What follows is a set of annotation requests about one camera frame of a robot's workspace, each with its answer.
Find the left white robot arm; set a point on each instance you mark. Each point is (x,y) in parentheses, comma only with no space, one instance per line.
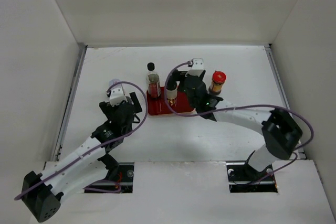
(43,193)

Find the white label dark bottle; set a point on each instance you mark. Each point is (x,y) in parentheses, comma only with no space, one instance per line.
(171,95)

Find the red lid spice jar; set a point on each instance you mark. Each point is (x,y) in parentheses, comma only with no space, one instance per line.
(218,80)

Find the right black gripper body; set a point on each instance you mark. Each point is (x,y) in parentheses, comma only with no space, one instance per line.
(193,103)

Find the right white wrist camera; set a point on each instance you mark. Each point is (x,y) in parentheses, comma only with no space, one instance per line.
(196,67)

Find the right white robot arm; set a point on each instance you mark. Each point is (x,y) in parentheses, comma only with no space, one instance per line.
(280,131)

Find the red rectangular tray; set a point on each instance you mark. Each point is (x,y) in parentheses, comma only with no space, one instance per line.
(157,106)

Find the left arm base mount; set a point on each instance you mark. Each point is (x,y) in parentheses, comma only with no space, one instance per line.
(118,180)

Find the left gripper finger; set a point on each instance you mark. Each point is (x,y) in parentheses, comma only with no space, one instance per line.
(106,108)
(135,102)

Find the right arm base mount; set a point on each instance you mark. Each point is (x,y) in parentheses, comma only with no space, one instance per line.
(244,179)

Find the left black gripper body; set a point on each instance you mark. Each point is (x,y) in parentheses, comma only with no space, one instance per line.
(112,116)

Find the white lid condiment jar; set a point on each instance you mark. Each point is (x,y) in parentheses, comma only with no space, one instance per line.
(114,83)

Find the black cap sauce bottle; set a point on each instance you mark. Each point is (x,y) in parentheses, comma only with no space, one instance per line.
(153,81)

